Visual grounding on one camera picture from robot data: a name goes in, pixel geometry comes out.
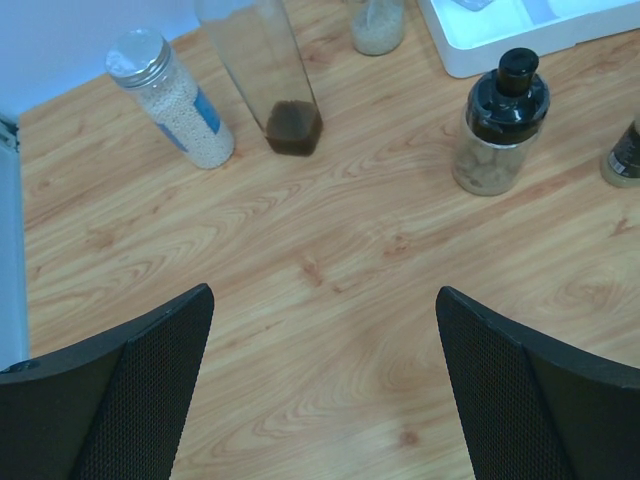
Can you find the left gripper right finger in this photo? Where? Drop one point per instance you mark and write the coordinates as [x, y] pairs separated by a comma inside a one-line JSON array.
[[531, 406]]

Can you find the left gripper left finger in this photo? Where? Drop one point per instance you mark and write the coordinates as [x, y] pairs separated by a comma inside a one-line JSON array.
[[112, 406]]

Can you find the silver lid jar white beads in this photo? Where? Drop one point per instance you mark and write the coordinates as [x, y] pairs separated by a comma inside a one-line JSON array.
[[145, 65]]

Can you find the oil bottle dark sauce back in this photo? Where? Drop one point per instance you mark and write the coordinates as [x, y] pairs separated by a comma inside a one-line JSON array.
[[257, 46]]

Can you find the black label spice shaker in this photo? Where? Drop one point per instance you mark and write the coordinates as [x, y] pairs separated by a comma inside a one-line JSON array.
[[621, 166]]

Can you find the black lid glass spice jar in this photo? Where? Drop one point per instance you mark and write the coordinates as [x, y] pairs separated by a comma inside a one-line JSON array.
[[502, 119]]

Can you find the white compartment tray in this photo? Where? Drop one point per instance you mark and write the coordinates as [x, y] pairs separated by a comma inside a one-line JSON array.
[[471, 42]]

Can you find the black lid jar behind bottle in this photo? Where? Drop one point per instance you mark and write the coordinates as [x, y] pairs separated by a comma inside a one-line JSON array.
[[377, 27]]

